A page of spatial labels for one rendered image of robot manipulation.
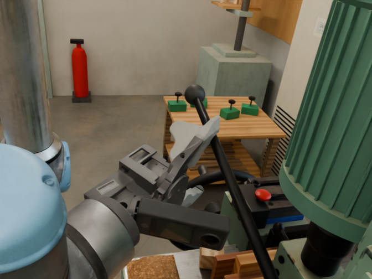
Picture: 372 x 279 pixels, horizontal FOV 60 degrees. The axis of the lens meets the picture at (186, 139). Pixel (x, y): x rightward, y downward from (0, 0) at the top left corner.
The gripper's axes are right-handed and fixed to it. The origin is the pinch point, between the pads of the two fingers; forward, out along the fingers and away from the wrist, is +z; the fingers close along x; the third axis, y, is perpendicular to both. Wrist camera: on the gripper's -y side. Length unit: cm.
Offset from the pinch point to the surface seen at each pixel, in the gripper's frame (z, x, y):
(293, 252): -1.8, 7.0, -17.1
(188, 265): -5.8, 21.9, -3.1
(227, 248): 2.7, 22.4, -6.7
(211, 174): 16.0, 20.4, 6.2
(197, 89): 3.8, -7.5, 7.3
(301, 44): 166, 35, 33
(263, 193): 9.2, 10.3, -7.9
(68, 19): 149, 82, 239
